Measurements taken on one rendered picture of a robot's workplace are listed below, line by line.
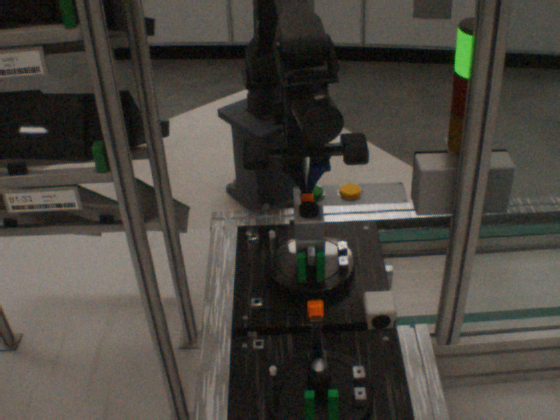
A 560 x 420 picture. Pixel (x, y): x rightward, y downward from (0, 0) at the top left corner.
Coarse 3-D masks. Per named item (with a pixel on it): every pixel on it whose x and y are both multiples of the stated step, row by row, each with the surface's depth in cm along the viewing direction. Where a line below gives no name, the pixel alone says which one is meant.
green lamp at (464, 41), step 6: (462, 36) 69; (468, 36) 68; (462, 42) 69; (468, 42) 68; (456, 48) 71; (462, 48) 69; (468, 48) 69; (456, 54) 71; (462, 54) 70; (468, 54) 69; (456, 60) 71; (462, 60) 70; (468, 60) 69; (456, 66) 72; (462, 66) 70; (468, 66) 70; (462, 72) 71
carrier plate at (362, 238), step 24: (240, 240) 112; (264, 240) 112; (360, 240) 110; (240, 264) 107; (264, 264) 107; (360, 264) 105; (384, 264) 105; (240, 288) 102; (264, 288) 102; (360, 288) 101; (384, 288) 101; (240, 312) 98; (264, 312) 98; (288, 312) 98; (336, 312) 97; (360, 312) 97; (240, 336) 97
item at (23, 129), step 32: (0, 96) 71; (32, 96) 70; (64, 96) 70; (128, 96) 81; (0, 128) 72; (32, 128) 71; (64, 128) 71; (96, 128) 73; (128, 128) 82; (64, 160) 71
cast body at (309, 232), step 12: (300, 204) 98; (312, 204) 98; (300, 216) 97; (312, 216) 97; (300, 228) 97; (312, 228) 97; (324, 228) 97; (300, 240) 98; (312, 240) 98; (324, 240) 98; (312, 252) 97; (324, 252) 99; (312, 264) 97
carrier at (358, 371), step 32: (256, 352) 92; (288, 352) 91; (352, 352) 91; (384, 352) 90; (256, 384) 87; (288, 384) 84; (320, 384) 80; (352, 384) 84; (384, 384) 86; (256, 416) 83; (288, 416) 80; (320, 416) 80; (352, 416) 80; (384, 416) 82
